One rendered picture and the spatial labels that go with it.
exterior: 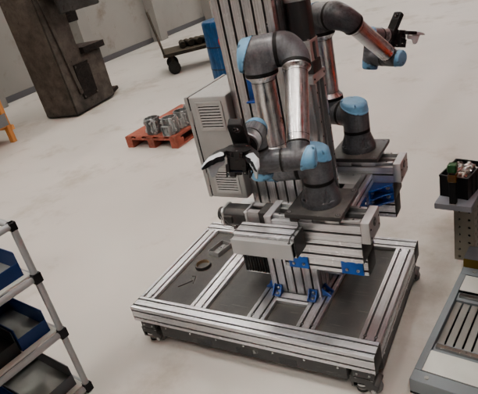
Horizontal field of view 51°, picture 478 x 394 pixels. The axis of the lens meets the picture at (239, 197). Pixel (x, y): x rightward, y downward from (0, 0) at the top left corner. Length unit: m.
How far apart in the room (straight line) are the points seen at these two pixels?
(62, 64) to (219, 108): 5.96
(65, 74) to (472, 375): 6.80
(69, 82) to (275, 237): 6.32
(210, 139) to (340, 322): 0.97
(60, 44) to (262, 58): 6.34
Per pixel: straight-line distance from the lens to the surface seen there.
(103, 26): 12.86
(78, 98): 8.04
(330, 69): 2.31
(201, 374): 2.53
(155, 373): 2.63
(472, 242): 2.92
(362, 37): 2.28
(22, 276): 2.21
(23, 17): 7.96
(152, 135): 5.60
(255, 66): 1.74
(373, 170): 2.32
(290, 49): 1.70
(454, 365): 2.31
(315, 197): 1.87
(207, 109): 2.10
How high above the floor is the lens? 1.73
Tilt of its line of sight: 26 degrees down
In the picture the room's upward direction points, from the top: 13 degrees counter-clockwise
